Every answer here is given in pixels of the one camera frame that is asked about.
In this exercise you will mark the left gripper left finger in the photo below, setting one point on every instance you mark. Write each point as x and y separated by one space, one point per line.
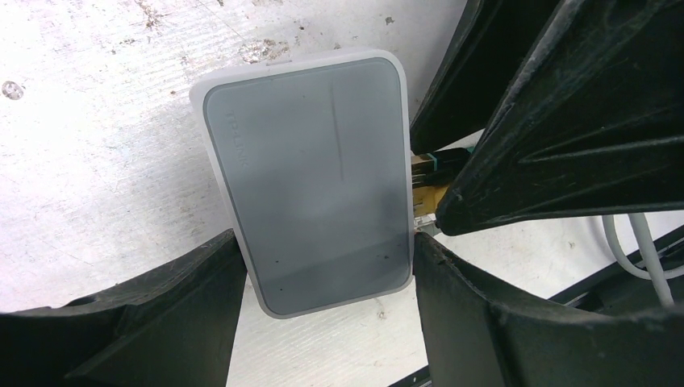
174 325

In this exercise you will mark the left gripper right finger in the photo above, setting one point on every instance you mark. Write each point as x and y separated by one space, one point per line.
534 342

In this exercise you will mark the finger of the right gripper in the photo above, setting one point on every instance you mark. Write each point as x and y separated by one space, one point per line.
591 123
491 39

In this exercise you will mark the grey network switch box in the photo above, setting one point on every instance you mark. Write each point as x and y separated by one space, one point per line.
313 162

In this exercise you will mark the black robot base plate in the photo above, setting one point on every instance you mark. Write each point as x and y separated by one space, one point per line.
614 288

